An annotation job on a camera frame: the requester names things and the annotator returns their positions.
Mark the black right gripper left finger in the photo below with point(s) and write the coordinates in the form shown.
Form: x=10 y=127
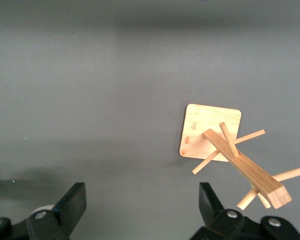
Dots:
x=67 y=207

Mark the wooden mug tree stand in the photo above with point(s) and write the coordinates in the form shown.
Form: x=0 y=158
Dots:
x=210 y=120

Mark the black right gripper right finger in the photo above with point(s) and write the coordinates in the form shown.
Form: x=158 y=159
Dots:
x=210 y=207

